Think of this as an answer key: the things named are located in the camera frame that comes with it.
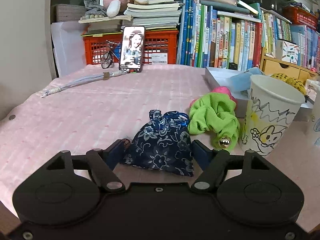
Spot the right row of books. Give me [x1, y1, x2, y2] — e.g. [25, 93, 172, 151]
[290, 24, 319, 72]

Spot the pink scrunchie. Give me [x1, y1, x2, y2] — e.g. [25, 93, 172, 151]
[189, 86, 236, 112]

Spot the paper cup with bunny drawing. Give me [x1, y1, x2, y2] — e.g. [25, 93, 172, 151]
[239, 75, 305, 156]

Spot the white shallow tray box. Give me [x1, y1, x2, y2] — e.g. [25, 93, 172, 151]
[204, 67, 313, 121]

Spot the paper cup with fish drawing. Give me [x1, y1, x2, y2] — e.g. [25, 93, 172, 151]
[306, 97, 320, 147]

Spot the row of upright books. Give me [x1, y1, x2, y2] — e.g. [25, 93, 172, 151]
[176, 0, 292, 70]

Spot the white patterned card box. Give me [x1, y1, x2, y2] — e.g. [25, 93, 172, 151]
[276, 40, 299, 64]

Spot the light blue cloth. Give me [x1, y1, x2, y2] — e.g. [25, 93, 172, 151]
[227, 67, 265, 92]

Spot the grey cloth toy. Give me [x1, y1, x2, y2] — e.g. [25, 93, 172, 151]
[83, 0, 107, 19]

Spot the stack of horizontal books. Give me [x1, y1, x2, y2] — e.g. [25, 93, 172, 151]
[79, 0, 182, 35]

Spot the red plastic crate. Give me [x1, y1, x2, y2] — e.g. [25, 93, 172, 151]
[82, 29, 178, 64]

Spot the green scrunchie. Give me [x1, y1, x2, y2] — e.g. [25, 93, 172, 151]
[188, 92, 240, 151]

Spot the gold sequin soft toy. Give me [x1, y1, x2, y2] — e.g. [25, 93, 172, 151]
[271, 73, 306, 96]

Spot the navy floral fabric pouch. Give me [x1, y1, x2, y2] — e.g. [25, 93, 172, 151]
[120, 109, 194, 177]

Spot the wooden drawer organizer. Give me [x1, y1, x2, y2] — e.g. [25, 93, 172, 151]
[260, 47, 319, 84]

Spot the red basket on books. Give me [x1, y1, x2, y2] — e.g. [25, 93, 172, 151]
[281, 6, 318, 30]

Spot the miniature bicycle model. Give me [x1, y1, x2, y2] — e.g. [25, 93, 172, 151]
[100, 40, 121, 69]

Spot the smartphone with lit screen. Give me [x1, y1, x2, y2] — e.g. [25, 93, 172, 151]
[119, 26, 145, 73]

